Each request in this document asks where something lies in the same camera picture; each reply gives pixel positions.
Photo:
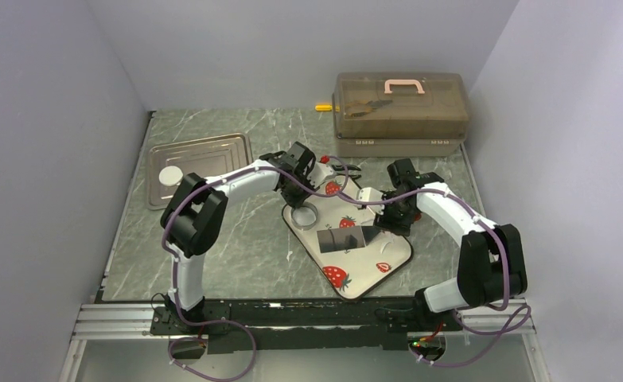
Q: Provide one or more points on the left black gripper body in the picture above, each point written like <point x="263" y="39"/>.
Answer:
<point x="296" y="195"/>

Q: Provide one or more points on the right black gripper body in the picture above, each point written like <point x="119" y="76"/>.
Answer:
<point x="396" y="213"/>

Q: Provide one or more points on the spatula with wooden handle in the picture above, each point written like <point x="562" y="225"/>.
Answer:
<point x="346" y="239"/>

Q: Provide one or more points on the strawberry pattern white tray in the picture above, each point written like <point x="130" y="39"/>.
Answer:
<point x="352" y="254"/>

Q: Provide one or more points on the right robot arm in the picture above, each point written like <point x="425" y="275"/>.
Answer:
<point x="491" y="267"/>

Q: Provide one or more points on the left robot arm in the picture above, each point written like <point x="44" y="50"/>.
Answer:
<point x="192" y="221"/>

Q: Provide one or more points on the flat round dough wrapper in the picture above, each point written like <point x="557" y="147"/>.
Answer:
<point x="170" y="176"/>

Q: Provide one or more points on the yellow small object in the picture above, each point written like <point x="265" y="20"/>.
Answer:
<point x="324" y="107"/>

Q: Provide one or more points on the steel baking tray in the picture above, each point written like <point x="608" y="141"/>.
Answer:
<point x="205" y="156"/>

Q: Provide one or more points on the brown translucent tool box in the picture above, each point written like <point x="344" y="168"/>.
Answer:
<point x="399" y="114"/>

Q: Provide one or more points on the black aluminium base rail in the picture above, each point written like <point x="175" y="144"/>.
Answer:
<point x="277" y="324"/>

